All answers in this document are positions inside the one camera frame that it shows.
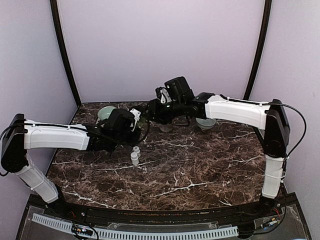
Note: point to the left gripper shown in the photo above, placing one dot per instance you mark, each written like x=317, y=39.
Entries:
x=134, y=140

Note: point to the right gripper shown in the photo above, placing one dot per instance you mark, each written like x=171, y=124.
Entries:
x=155, y=111

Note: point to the white pill bottle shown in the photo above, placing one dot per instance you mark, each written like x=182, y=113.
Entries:
x=134, y=158
x=136, y=150

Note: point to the green weekly pill organizer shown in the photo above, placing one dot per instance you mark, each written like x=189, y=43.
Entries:
x=141, y=122

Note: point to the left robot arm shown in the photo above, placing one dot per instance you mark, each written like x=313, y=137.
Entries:
x=23, y=135

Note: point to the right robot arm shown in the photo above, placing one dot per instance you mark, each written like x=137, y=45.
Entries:
x=269, y=117

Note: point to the teal bowl on plate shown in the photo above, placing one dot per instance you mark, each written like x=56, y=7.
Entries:
x=105, y=112

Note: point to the cream ceramic mug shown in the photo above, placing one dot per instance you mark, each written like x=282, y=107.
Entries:
x=165, y=127

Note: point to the teal bowl right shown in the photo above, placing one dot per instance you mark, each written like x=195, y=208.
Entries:
x=205, y=124

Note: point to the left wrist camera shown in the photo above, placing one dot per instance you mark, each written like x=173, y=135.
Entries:
x=137, y=115

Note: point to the white slotted cable duct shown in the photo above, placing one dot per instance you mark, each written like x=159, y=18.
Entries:
x=121, y=231

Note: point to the left black frame post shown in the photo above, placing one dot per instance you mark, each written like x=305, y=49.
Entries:
x=63, y=51

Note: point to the black front rail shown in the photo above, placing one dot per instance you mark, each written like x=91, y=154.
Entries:
x=239, y=214

